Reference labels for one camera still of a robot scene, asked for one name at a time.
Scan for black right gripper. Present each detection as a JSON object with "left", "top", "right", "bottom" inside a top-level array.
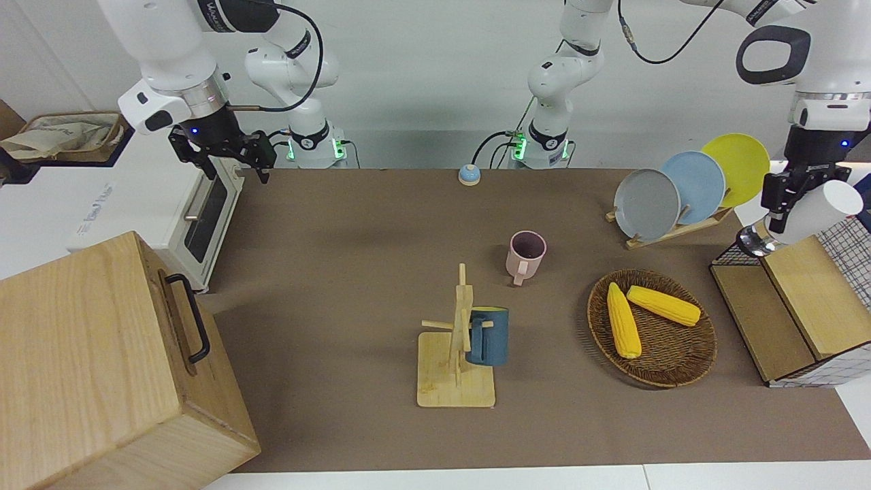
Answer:
[{"left": 169, "top": 109, "right": 277, "bottom": 184}]

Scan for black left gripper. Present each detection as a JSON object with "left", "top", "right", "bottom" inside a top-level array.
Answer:
[{"left": 761, "top": 126, "right": 853, "bottom": 235}]

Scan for white cup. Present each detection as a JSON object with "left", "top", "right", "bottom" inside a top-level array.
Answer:
[{"left": 737, "top": 179, "right": 864, "bottom": 259}]

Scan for pink mug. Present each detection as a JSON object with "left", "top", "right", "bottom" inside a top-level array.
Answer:
[{"left": 506, "top": 231, "right": 547, "bottom": 287}]

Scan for yellow plate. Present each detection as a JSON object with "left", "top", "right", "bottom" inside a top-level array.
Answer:
[{"left": 701, "top": 133, "right": 771, "bottom": 208}]

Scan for cream toaster oven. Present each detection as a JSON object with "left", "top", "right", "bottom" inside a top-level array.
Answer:
[{"left": 68, "top": 127, "right": 244, "bottom": 293}]

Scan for light blue plate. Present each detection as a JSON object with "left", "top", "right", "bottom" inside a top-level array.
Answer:
[{"left": 661, "top": 151, "right": 727, "bottom": 225}]

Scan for wooden plate rack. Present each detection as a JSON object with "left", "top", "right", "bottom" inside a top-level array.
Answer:
[{"left": 606, "top": 187, "right": 734, "bottom": 250}]

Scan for grey plate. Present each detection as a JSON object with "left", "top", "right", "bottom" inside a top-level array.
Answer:
[{"left": 614, "top": 168, "right": 681, "bottom": 242}]

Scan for brown table mat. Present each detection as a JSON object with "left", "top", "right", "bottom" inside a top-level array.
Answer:
[{"left": 197, "top": 167, "right": 871, "bottom": 474}]

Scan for beige cloth bag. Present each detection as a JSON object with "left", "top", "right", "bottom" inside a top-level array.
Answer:
[{"left": 0, "top": 111, "right": 130, "bottom": 166}]

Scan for yellow corn cob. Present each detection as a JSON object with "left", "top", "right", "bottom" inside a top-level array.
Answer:
[
  {"left": 627, "top": 286, "right": 702, "bottom": 327},
  {"left": 608, "top": 282, "right": 642, "bottom": 359}
]

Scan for round brown wicker basket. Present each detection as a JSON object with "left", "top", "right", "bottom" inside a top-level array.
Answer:
[{"left": 587, "top": 269, "right": 717, "bottom": 389}]

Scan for wooden cabinet box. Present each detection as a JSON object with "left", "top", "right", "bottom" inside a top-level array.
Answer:
[{"left": 0, "top": 230, "right": 261, "bottom": 490}]

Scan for wooden mug tree stand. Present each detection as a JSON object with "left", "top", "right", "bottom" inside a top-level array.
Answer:
[{"left": 416, "top": 263, "right": 496, "bottom": 409}]

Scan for dark blue mug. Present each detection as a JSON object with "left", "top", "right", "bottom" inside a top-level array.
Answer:
[{"left": 465, "top": 306, "right": 510, "bottom": 367}]

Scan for wire grid shelf box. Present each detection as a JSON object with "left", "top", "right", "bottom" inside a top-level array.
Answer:
[{"left": 710, "top": 204, "right": 871, "bottom": 389}]

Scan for black cabinet handle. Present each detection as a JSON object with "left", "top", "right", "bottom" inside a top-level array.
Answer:
[{"left": 165, "top": 274, "right": 212, "bottom": 364}]

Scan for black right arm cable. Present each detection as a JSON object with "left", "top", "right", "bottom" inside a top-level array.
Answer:
[{"left": 228, "top": 0, "right": 325, "bottom": 114}]

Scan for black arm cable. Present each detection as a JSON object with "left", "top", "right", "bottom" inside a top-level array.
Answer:
[
  {"left": 228, "top": 0, "right": 325, "bottom": 114},
  {"left": 616, "top": 0, "right": 726, "bottom": 66}
]

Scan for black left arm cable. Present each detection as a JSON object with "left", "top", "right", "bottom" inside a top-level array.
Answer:
[{"left": 616, "top": 0, "right": 726, "bottom": 66}]

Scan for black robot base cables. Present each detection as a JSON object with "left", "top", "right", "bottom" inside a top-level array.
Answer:
[{"left": 473, "top": 102, "right": 528, "bottom": 169}]

